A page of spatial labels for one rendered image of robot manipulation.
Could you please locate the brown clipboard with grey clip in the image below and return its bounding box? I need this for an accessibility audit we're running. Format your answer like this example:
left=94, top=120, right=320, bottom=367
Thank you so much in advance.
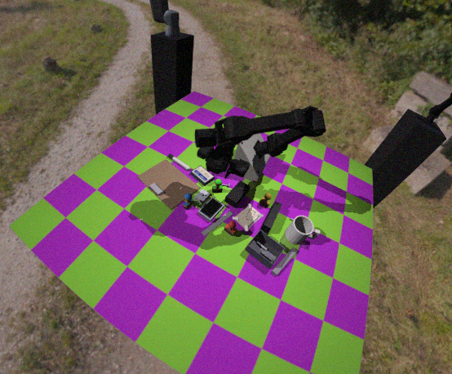
left=137, top=159, right=201, bottom=209

